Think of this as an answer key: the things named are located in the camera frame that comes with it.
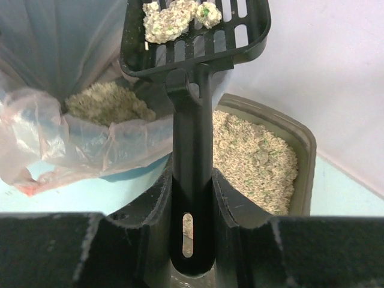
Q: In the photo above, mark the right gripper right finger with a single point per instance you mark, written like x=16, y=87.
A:
x=256, y=249

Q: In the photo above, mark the dumped litter clumps pile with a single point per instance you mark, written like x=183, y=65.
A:
x=108, y=103

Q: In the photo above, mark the teal trash bin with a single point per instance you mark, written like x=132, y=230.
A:
x=135, y=173

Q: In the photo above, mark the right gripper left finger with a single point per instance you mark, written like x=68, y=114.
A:
x=129, y=248

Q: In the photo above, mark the large litter clump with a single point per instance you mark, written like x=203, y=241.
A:
x=167, y=24

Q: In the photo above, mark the small litter clump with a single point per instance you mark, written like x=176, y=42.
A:
x=208, y=14

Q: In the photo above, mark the cat litter pellets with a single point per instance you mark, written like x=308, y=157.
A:
x=262, y=166

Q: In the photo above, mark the black litter scoop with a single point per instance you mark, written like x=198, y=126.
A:
x=191, y=60

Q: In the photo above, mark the clear plastic bin liner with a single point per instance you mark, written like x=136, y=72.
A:
x=50, y=50

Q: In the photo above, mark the brown litter box tray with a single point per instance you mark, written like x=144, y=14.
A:
x=303, y=144

